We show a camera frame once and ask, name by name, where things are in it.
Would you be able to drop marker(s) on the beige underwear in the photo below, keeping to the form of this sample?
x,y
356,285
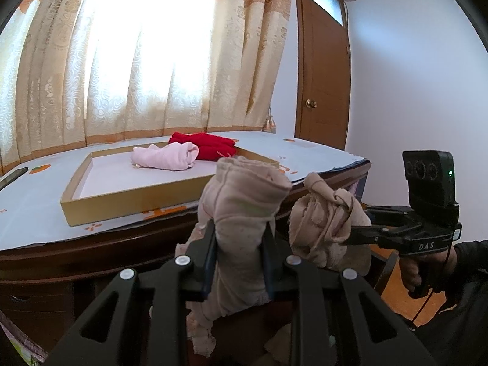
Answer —
x,y
321,221

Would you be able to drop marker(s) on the brown wooden door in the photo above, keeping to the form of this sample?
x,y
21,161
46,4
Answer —
x,y
324,72

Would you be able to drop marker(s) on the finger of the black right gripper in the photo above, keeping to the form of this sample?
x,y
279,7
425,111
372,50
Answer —
x,y
372,235
368,210

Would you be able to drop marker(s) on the cream orange patterned curtain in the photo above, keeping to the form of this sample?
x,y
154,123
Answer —
x,y
82,72

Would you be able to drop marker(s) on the person's right hand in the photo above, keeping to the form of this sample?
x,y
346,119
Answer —
x,y
421,273

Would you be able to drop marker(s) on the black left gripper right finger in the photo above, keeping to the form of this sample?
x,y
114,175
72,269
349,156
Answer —
x,y
338,318

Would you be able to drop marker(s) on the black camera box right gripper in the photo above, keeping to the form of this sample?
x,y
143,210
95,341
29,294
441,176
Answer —
x,y
431,178

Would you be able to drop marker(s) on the light pink folded underwear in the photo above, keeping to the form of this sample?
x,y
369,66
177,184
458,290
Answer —
x,y
173,157

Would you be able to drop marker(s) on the white persimmon print tablecloth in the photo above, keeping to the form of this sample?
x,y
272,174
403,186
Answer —
x,y
30,206

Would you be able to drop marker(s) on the shallow cardboard tray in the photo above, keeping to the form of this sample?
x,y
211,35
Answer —
x,y
107,185

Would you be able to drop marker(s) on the pale pink dotted underwear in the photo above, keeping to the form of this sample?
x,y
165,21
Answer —
x,y
241,199

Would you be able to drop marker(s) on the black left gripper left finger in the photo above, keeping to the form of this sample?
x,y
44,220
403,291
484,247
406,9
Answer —
x,y
140,319

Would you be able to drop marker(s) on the black smartphone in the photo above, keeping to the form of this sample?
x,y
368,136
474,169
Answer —
x,y
12,177

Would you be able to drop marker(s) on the red underwear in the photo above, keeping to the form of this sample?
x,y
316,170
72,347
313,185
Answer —
x,y
211,147

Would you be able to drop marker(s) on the person's right forearm black sleeve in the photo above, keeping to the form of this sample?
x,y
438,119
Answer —
x,y
457,335

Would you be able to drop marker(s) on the brass door knob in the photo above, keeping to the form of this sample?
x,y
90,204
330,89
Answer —
x,y
309,103

